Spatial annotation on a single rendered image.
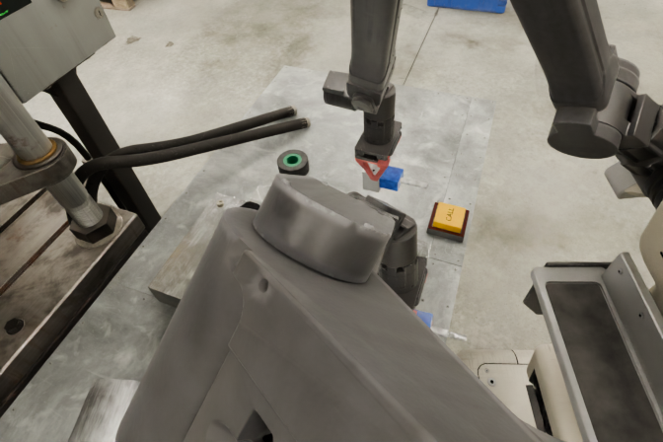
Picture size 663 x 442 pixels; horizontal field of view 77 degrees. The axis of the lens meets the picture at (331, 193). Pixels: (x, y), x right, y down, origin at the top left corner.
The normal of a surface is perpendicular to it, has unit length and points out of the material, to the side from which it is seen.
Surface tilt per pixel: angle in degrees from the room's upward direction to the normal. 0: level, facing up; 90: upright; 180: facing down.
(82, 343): 0
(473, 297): 0
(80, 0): 90
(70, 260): 0
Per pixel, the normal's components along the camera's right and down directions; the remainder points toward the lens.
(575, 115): -0.54, -0.33
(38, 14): 0.93, 0.24
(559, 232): -0.06, -0.66
